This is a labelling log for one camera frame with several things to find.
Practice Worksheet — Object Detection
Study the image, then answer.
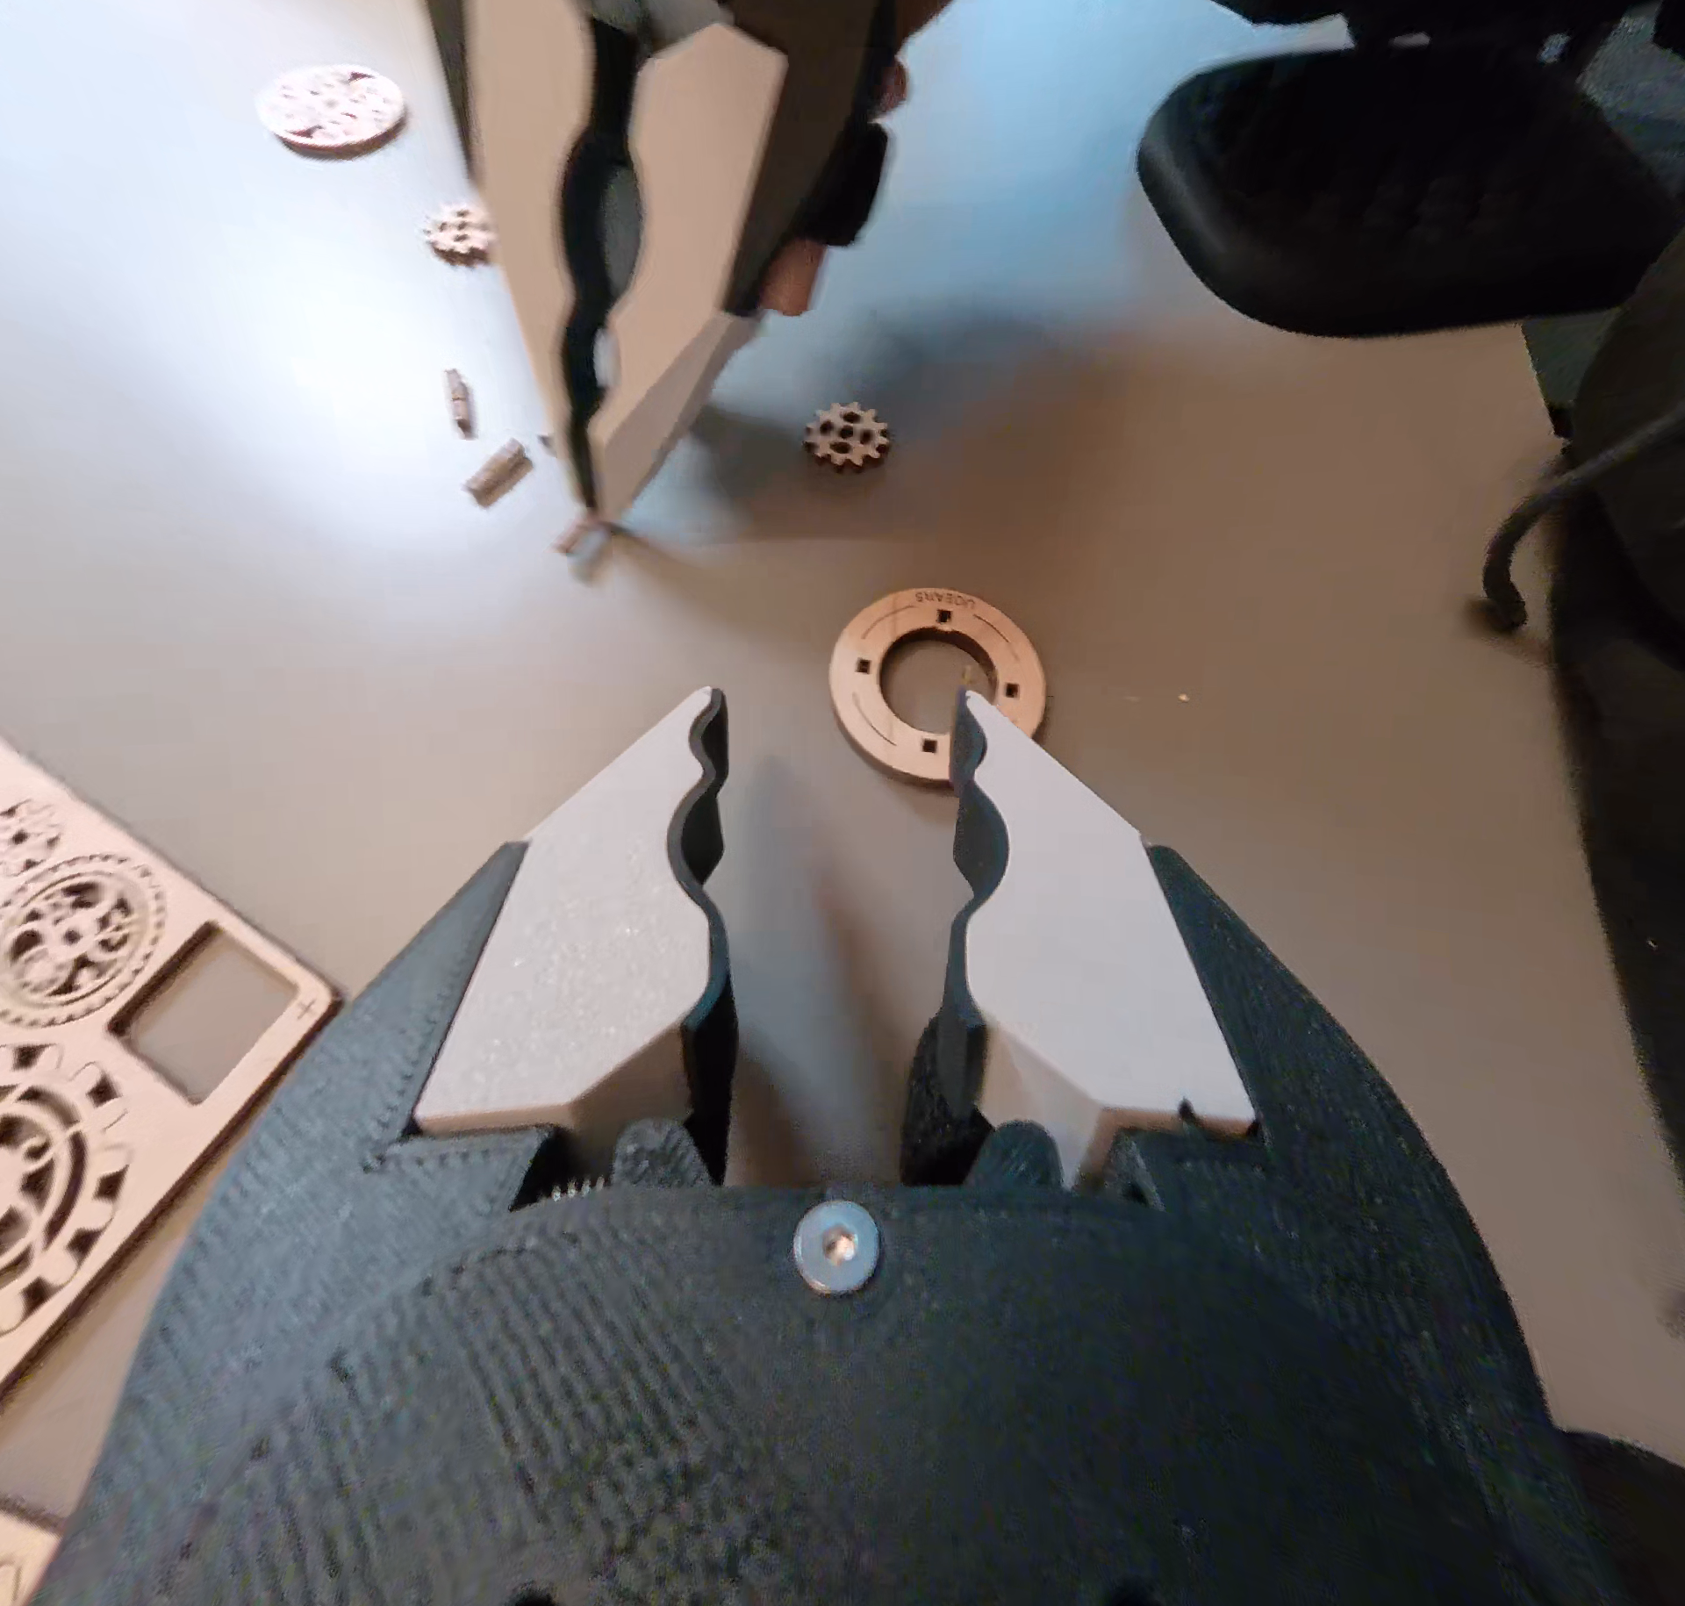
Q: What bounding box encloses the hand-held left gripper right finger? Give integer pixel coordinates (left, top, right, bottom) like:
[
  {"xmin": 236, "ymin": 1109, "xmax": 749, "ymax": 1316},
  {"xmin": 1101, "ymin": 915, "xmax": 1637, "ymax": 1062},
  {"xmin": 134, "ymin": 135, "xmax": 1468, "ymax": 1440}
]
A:
[{"xmin": 902, "ymin": 689, "xmax": 1259, "ymax": 1186}]

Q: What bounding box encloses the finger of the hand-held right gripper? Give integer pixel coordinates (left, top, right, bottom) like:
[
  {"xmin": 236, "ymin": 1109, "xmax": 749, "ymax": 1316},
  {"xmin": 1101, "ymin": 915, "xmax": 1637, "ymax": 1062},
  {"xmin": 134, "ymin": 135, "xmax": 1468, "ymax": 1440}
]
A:
[
  {"xmin": 580, "ymin": 24, "xmax": 793, "ymax": 520},
  {"xmin": 411, "ymin": 0, "xmax": 622, "ymax": 507}
]

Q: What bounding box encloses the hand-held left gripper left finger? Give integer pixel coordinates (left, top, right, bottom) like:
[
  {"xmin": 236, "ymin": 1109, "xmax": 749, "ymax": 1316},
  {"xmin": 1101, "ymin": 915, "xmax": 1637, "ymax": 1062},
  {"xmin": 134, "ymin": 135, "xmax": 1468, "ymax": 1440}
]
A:
[{"xmin": 413, "ymin": 686, "xmax": 740, "ymax": 1184}]

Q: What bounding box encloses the wooden ring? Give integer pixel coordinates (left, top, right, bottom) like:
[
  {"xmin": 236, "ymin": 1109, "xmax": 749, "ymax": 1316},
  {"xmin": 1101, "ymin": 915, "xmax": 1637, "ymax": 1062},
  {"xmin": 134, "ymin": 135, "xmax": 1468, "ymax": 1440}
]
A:
[{"xmin": 830, "ymin": 588, "xmax": 1050, "ymax": 789}]

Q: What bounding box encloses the person's right hand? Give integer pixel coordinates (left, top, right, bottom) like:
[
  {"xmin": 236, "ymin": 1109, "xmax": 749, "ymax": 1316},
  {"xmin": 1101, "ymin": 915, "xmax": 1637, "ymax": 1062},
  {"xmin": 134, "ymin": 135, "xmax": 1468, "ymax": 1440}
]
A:
[{"xmin": 757, "ymin": 0, "xmax": 1016, "ymax": 317}]

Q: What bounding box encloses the large wooden filigree gear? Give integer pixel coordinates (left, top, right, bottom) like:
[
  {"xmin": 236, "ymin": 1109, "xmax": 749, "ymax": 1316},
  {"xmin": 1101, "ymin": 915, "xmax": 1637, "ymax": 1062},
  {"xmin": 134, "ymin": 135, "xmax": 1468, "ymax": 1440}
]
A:
[{"xmin": 255, "ymin": 63, "xmax": 409, "ymax": 157}]

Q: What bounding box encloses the wooden gear parts sheet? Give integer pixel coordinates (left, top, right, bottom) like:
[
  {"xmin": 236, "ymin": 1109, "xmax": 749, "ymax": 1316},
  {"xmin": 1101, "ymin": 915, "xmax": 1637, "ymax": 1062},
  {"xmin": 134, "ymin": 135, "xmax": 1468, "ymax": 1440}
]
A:
[{"xmin": 0, "ymin": 736, "xmax": 343, "ymax": 1402}]

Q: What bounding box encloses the dark rounded seat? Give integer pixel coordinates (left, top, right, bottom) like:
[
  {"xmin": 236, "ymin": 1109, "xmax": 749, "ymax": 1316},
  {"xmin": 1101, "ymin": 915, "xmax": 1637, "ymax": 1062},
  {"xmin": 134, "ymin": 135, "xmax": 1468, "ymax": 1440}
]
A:
[{"xmin": 1547, "ymin": 315, "xmax": 1685, "ymax": 1186}]

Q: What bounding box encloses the black office chair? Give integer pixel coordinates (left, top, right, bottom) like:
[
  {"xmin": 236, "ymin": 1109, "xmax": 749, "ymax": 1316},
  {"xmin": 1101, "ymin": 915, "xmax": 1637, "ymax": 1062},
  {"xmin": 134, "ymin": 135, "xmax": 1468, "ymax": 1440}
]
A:
[{"xmin": 1137, "ymin": 0, "xmax": 1685, "ymax": 633}]

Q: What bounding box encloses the plain wooden board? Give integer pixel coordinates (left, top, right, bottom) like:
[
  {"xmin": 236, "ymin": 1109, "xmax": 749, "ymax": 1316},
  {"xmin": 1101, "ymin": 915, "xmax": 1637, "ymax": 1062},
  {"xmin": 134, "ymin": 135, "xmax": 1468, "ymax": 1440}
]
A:
[{"xmin": 0, "ymin": 1492, "xmax": 67, "ymax": 1606}]

